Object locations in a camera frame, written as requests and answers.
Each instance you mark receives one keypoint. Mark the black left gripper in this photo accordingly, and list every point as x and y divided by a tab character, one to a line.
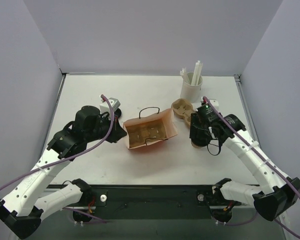
112	128

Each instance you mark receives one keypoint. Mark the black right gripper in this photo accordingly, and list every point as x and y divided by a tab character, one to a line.
196	135

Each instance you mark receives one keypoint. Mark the orange paper bag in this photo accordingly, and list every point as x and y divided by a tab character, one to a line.
166	117

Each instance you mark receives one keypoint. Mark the brown cardboard cup carrier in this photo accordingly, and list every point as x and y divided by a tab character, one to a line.
145	134

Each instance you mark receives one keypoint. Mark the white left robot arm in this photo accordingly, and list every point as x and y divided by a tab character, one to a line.
23	209

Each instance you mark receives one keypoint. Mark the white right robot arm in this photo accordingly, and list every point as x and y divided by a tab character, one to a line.
276	191

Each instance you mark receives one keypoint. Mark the white straw holder cup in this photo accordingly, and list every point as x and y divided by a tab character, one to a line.
191	92

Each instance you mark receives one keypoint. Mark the white wrapped straw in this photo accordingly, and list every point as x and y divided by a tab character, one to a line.
196	73
184	75

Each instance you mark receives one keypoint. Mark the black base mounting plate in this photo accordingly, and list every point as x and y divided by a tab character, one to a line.
152	202

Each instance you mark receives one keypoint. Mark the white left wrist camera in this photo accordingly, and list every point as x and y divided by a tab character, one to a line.
104	106

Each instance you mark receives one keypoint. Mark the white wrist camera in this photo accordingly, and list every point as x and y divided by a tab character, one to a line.
213	102
104	106

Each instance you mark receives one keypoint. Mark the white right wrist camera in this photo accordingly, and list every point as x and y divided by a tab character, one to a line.
213	102

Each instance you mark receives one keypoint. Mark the aluminium frame rail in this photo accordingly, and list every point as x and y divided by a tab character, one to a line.
283	218

